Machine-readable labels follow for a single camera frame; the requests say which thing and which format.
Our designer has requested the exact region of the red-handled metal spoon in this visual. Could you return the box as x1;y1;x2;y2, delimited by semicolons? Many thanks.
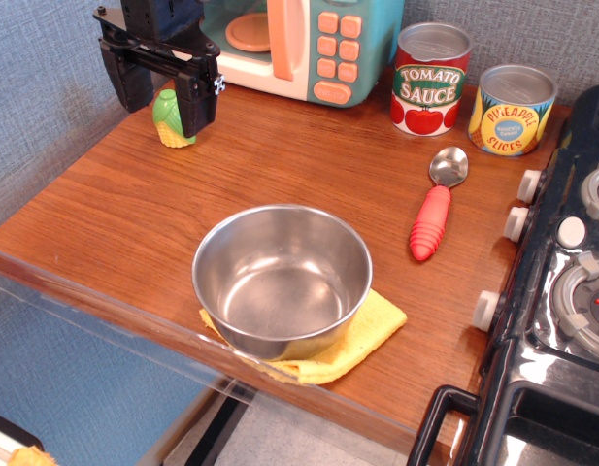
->
410;146;469;261

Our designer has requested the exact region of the white stove knob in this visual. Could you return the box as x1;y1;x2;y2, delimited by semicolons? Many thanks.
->
503;207;529;243
516;170;543;204
472;290;501;332

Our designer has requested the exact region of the green yellow toy corn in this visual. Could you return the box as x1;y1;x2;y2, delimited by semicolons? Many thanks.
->
152;88;196;149

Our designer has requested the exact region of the silver metal pot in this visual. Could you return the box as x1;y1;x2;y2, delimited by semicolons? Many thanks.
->
191;204;373;361

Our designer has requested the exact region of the white stove knob lower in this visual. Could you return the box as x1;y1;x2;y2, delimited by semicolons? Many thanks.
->
472;290;501;332

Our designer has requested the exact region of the teal toy microwave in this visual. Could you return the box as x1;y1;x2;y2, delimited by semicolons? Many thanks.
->
201;0;404;108

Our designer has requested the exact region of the tomato sauce can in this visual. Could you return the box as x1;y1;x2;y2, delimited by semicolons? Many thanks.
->
390;22;473;137

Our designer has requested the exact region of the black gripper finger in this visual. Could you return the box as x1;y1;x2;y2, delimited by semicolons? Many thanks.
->
174;60;225;138
99;39;154;113

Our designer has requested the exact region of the pineapple slices can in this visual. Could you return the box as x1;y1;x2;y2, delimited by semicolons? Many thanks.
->
468;64;558;156

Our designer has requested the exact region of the orange object at corner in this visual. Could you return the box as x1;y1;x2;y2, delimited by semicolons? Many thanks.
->
7;446;57;466

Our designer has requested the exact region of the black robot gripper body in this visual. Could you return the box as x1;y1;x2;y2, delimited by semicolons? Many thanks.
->
93;0;220;73

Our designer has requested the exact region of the white stove knob middle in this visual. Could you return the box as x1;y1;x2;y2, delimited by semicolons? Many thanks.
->
503;207;529;243

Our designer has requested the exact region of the yellow folded cloth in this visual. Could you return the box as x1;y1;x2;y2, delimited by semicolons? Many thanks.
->
198;288;409;386

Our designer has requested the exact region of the white stove knob upper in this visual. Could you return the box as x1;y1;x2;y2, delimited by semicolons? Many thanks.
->
516;170;543;204

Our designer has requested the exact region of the black toy stove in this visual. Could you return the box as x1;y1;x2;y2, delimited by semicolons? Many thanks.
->
408;85;599;465

